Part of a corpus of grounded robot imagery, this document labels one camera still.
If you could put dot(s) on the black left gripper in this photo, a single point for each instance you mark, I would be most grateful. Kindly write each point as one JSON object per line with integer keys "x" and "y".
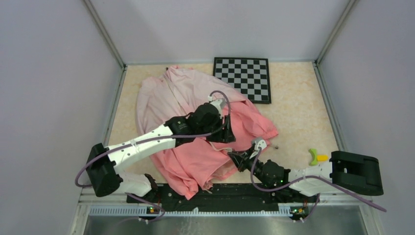
{"x": 227, "y": 136}

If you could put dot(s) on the black white checkerboard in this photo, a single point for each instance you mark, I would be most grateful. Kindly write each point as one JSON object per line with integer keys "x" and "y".
{"x": 249, "y": 76}

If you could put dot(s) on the pink zip-up jacket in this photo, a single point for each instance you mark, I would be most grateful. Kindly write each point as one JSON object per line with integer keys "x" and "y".
{"x": 193, "y": 166}

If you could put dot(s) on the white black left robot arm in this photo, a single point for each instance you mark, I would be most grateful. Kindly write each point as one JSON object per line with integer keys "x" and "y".
{"x": 105, "y": 164}

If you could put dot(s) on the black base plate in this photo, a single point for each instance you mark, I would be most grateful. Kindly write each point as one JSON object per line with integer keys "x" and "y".
{"x": 226, "y": 198}

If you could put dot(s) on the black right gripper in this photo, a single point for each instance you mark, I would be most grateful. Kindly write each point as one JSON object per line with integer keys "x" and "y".
{"x": 241, "y": 159}

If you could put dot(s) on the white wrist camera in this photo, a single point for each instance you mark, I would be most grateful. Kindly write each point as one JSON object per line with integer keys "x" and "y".
{"x": 258, "y": 144}
{"x": 219, "y": 104}

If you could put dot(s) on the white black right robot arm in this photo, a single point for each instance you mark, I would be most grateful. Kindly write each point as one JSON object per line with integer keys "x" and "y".
{"x": 354, "y": 172}

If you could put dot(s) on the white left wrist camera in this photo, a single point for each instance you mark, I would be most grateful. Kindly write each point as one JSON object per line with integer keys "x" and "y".
{"x": 219, "y": 104}

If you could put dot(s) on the aluminium frame rail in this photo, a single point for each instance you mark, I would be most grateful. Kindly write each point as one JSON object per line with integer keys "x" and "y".
{"x": 321, "y": 215}

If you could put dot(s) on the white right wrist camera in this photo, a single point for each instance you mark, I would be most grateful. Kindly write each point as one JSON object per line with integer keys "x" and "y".
{"x": 258, "y": 144}

